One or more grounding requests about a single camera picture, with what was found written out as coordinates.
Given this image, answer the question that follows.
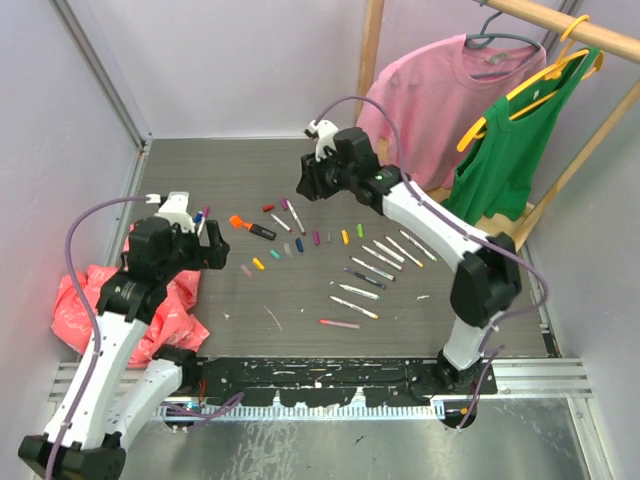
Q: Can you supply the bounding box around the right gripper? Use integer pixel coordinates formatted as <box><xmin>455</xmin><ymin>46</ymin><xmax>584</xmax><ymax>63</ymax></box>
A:
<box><xmin>295</xmin><ymin>146</ymin><xmax>355</xmax><ymax>204</ymax></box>

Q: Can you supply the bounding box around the clear pink pen cap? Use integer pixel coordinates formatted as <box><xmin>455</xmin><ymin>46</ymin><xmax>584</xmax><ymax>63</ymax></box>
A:
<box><xmin>240</xmin><ymin>265</ymin><xmax>254</xmax><ymax>278</ymax></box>

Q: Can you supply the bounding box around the orange highlighter cap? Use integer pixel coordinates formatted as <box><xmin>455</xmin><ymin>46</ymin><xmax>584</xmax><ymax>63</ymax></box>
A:
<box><xmin>229</xmin><ymin>215</ymin><xmax>245</xmax><ymax>229</ymax></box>

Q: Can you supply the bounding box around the pink cap marker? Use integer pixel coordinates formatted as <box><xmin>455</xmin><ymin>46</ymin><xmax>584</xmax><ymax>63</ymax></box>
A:
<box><xmin>280</xmin><ymin>197</ymin><xmax>307</xmax><ymax>236</ymax></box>

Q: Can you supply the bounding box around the orange black highlighter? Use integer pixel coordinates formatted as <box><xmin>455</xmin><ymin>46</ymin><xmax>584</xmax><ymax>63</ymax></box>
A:
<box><xmin>244</xmin><ymin>223</ymin><xmax>277</xmax><ymax>241</ymax></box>

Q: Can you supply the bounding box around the purple cap white marker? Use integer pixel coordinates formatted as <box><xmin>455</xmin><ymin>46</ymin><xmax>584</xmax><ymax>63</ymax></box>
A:
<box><xmin>197</xmin><ymin>205</ymin><xmax>210</xmax><ymax>236</ymax></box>

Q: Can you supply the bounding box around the red cap marker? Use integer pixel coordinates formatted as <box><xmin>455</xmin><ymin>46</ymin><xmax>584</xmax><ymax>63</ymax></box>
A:
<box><xmin>270</xmin><ymin>213</ymin><xmax>293</xmax><ymax>233</ymax></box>

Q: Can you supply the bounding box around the magenta marker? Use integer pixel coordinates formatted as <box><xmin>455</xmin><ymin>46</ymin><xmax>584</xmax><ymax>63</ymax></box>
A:
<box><xmin>361</xmin><ymin>245</ymin><xmax>403</xmax><ymax>271</ymax></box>

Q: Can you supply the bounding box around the grey marker pen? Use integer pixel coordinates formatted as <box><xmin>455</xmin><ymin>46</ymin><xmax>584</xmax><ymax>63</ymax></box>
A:
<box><xmin>372</xmin><ymin>240</ymin><xmax>405</xmax><ymax>263</ymax></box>

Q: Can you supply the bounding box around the yellow cap marker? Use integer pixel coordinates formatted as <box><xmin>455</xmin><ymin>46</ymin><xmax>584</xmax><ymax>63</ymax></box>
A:
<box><xmin>384</xmin><ymin>235</ymin><xmax>424</xmax><ymax>268</ymax></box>

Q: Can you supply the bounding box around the purple marker pen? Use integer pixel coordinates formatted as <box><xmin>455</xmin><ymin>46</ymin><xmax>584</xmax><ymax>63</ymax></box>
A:
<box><xmin>343</xmin><ymin>267</ymin><xmax>387</xmax><ymax>290</ymax></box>

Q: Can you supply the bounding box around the teal marker pen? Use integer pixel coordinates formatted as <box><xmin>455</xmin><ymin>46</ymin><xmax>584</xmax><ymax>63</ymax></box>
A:
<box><xmin>337</xmin><ymin>283</ymin><xmax>380</xmax><ymax>301</ymax></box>

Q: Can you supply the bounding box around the green cap marker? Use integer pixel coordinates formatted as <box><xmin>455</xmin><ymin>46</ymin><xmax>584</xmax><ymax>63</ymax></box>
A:
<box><xmin>399</xmin><ymin>229</ymin><xmax>438</xmax><ymax>262</ymax></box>

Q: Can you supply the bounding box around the light pink marker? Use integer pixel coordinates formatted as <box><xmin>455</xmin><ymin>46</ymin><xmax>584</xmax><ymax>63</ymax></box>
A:
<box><xmin>318</xmin><ymin>319</ymin><xmax>361</xmax><ymax>330</ymax></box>

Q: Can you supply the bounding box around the yellow marker pen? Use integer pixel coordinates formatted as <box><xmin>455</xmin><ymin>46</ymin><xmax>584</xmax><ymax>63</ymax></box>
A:
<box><xmin>328</xmin><ymin>296</ymin><xmax>379</xmax><ymax>320</ymax></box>

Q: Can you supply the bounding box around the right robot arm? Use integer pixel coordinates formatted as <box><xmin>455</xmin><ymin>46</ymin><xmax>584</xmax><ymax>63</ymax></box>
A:
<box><xmin>296</xmin><ymin>120</ymin><xmax>522</xmax><ymax>394</ymax></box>

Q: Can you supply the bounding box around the red crumpled plastic bag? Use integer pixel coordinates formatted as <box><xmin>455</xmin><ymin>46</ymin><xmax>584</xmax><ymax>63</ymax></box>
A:
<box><xmin>50</xmin><ymin>224</ymin><xmax>211</xmax><ymax>371</ymax></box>

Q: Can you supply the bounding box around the pink t-shirt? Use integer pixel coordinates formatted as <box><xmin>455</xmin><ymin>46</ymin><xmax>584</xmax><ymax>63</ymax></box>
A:
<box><xmin>357</xmin><ymin>34</ymin><xmax>546</xmax><ymax>191</ymax></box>

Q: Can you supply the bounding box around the green tank top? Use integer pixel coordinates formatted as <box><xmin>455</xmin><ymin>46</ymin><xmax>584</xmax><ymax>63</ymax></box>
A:
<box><xmin>442</xmin><ymin>47</ymin><xmax>604</xmax><ymax>225</ymax></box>

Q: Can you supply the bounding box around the grey hanger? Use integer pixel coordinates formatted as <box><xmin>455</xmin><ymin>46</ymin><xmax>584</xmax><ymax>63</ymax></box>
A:
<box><xmin>465</xmin><ymin>10</ymin><xmax>542</xmax><ymax>65</ymax></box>

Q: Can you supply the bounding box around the yellow hanger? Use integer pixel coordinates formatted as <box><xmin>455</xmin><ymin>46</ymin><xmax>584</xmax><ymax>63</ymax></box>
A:
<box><xmin>456</xmin><ymin>14</ymin><xmax>590</xmax><ymax>152</ymax></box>

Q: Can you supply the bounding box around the wooden clothes rack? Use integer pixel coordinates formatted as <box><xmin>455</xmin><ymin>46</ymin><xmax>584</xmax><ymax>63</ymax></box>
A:
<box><xmin>358</xmin><ymin>1</ymin><xmax>639</xmax><ymax>246</ymax></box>

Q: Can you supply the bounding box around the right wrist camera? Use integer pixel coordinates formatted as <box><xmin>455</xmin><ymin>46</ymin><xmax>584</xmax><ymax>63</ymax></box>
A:
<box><xmin>304</xmin><ymin>120</ymin><xmax>339</xmax><ymax>162</ymax></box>

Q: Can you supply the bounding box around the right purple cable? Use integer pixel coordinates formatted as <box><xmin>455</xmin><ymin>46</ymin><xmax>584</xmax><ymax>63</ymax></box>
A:
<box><xmin>312</xmin><ymin>95</ymin><xmax>549</xmax><ymax>431</ymax></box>

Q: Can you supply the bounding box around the purple cable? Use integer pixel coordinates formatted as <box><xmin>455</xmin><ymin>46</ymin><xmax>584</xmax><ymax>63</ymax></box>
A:
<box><xmin>46</xmin><ymin>194</ymin><xmax>246</xmax><ymax>480</ymax></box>
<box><xmin>312</xmin><ymin>95</ymin><xmax>549</xmax><ymax>431</ymax></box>

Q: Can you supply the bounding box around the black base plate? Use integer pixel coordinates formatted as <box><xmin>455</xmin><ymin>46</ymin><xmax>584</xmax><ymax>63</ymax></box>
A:
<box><xmin>195</xmin><ymin>357</ymin><xmax>497</xmax><ymax>408</ymax></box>

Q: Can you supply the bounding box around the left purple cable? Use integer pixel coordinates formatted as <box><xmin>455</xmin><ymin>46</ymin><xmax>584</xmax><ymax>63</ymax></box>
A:
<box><xmin>46</xmin><ymin>194</ymin><xmax>246</xmax><ymax>480</ymax></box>

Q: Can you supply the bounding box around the cable duct rail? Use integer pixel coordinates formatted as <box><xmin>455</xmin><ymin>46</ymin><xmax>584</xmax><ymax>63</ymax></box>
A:
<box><xmin>149</xmin><ymin>402</ymin><xmax>447</xmax><ymax>422</ymax></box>

